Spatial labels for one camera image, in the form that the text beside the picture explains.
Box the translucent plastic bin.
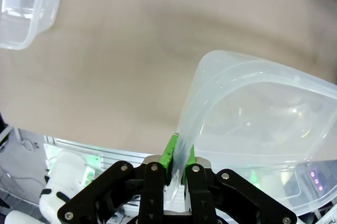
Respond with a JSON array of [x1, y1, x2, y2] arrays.
[[0, 0, 70, 51], [163, 49, 337, 216]]

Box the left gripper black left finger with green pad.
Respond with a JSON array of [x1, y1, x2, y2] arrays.
[[57, 133, 180, 224]]

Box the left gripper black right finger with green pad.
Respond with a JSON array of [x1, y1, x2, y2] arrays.
[[181, 143, 296, 224]]

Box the device with pink lights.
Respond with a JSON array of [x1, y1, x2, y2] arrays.
[[294, 159, 337, 199]]

